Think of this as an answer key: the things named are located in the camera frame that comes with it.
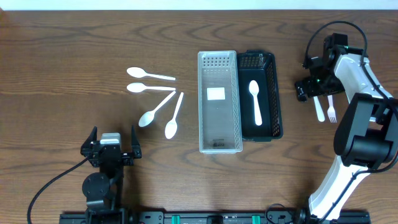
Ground white plastic spoon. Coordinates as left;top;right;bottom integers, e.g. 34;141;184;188
127;82;176;93
139;91;176;128
165;92;184;139
249;80;262;126
126;67;176;81

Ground white plastic fork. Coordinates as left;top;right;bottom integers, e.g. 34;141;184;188
327;95;337;123
313;96;325;122

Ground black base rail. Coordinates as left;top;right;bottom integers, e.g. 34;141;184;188
58;210;371;224

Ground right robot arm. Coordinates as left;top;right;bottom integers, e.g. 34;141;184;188
295;33;397;223

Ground black plastic basket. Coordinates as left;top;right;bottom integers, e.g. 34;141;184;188
237;50;283;142

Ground clear plastic basket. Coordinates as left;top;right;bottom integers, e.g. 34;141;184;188
198;50;243;154

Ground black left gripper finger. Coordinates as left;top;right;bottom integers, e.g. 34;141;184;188
131;125;140;147
81;126;97;149

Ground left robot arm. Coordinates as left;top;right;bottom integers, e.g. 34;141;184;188
80;127;142;223

